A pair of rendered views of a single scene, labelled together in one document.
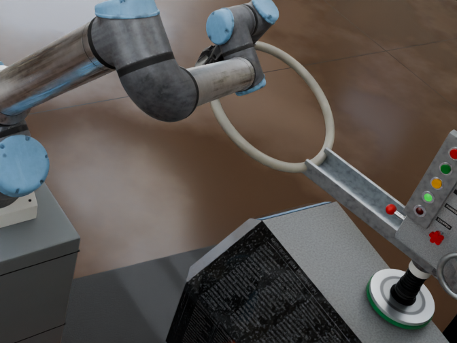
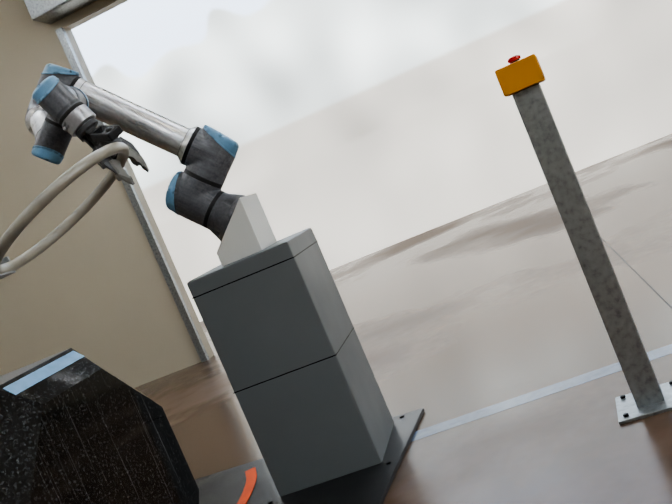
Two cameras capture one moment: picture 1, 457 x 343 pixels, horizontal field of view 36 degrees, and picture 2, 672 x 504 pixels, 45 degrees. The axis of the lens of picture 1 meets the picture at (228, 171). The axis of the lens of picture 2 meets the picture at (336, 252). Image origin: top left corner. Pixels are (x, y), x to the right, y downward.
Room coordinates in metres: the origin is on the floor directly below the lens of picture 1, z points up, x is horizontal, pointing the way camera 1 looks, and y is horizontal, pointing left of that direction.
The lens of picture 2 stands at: (4.14, -0.59, 0.95)
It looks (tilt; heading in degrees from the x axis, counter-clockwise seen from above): 4 degrees down; 151
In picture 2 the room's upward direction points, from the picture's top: 23 degrees counter-clockwise
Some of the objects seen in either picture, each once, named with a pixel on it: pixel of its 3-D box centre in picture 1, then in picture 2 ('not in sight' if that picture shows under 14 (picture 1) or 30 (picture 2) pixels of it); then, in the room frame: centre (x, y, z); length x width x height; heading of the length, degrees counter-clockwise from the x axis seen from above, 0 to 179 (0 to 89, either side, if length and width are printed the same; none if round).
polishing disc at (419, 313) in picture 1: (402, 296); not in sight; (1.57, -0.64, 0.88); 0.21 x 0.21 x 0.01
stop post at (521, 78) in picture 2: not in sight; (584, 234); (2.40, 1.16, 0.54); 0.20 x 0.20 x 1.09; 42
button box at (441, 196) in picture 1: (439, 181); not in sight; (1.50, -0.52, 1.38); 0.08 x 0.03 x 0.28; 62
